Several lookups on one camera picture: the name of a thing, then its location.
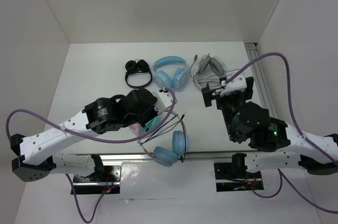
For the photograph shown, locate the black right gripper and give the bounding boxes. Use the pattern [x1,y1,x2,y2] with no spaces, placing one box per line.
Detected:
[200,76,252,141]

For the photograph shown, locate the black headphone audio cable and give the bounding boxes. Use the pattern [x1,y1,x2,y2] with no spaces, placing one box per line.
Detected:
[137,111,191,163]

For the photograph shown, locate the pink blue cat-ear headphones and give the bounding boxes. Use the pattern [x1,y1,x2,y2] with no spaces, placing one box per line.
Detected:
[129,111,190,167]

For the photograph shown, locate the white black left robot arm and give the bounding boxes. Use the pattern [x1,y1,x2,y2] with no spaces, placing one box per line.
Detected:
[10,89,165,182]

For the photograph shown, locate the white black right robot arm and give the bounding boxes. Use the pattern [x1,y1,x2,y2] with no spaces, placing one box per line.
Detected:
[202,77,337,178]

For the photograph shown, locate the teal white cat-ear headphones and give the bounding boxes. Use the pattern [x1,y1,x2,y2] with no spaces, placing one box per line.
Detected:
[140,115,163,134]

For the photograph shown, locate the small black on-ear headphones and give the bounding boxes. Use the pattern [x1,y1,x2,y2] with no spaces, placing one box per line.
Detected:
[125,59,153,89]

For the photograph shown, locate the light blue gaming headset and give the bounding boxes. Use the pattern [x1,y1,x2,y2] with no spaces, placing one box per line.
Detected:
[152,56,189,89]

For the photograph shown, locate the grey white wired headset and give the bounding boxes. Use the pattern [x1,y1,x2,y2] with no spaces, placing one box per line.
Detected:
[189,54,229,91]

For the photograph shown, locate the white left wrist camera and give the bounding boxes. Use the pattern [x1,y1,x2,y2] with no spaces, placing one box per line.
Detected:
[152,89,173,114]

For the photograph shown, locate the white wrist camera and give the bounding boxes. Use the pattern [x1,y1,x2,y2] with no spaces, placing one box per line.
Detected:
[152,89,173,114]
[220,70,247,97]

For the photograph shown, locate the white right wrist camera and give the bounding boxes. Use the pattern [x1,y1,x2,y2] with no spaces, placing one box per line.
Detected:
[220,70,247,97]

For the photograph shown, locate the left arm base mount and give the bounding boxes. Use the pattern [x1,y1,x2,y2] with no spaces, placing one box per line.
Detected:
[72,162,122,195]

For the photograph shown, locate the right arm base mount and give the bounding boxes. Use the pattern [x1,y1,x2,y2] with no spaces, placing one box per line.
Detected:
[213,163,264,192]

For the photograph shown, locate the aluminium rail front edge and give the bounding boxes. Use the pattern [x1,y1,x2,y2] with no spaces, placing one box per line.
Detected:
[60,150,238,162]

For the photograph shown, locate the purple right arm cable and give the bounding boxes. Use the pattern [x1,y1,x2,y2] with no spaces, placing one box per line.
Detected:
[227,52,338,213]

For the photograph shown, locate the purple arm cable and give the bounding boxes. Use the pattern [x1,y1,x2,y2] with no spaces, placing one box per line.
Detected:
[227,52,338,213]
[6,86,177,223]

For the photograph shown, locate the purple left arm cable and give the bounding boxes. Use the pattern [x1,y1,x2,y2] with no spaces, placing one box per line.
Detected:
[6,86,177,223]

